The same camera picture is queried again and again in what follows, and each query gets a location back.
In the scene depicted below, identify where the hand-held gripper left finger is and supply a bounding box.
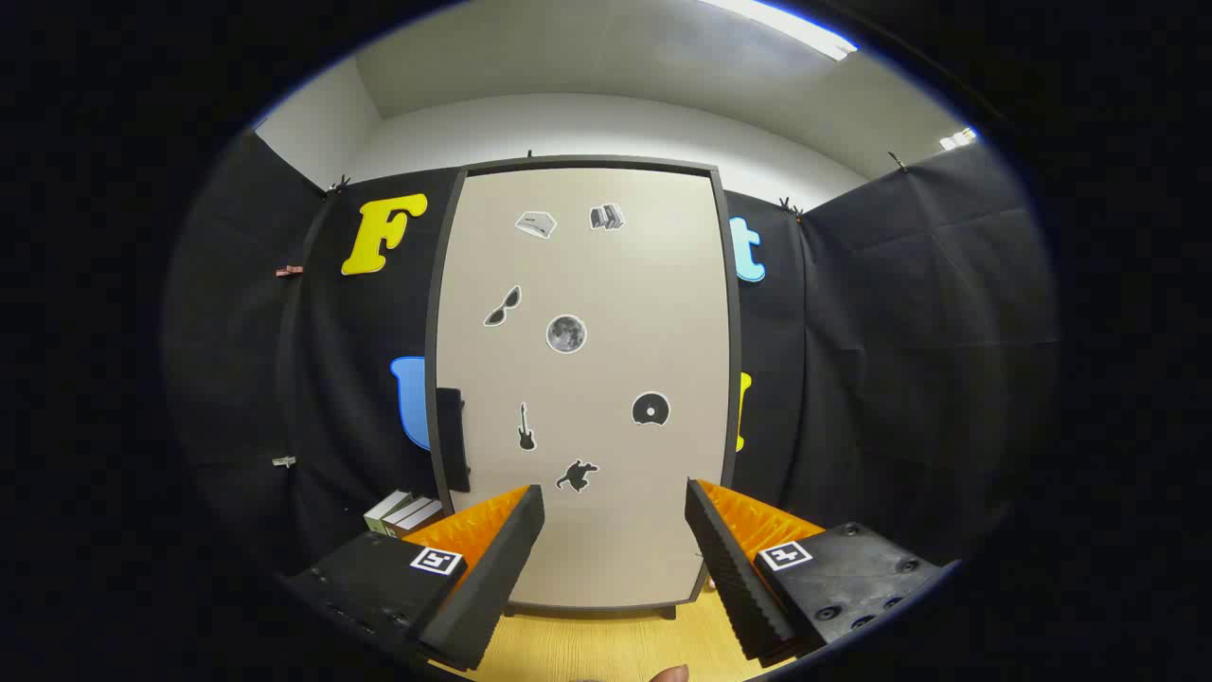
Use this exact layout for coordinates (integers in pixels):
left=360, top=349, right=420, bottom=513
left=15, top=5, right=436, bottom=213
left=282, top=485, right=547, bottom=673

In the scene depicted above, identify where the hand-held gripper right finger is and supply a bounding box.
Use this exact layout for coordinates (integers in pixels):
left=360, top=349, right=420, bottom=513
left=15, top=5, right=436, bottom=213
left=684, top=477, right=950, bottom=666

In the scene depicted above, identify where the black door handle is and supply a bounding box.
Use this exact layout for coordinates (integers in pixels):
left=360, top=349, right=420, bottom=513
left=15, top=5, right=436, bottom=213
left=435, top=386, right=472, bottom=494

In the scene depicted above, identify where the black backdrop cloth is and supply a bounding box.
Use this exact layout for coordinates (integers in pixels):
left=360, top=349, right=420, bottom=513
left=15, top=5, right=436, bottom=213
left=161, top=128, right=1060, bottom=607

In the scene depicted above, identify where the dark grey cabinet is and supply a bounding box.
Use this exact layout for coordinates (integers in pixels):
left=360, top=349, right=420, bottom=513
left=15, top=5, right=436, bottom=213
left=424, top=154, right=745, bottom=621

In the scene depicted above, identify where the long ceiling light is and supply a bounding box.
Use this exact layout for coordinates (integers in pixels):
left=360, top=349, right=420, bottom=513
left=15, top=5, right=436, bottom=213
left=699, top=0, right=859, bottom=63

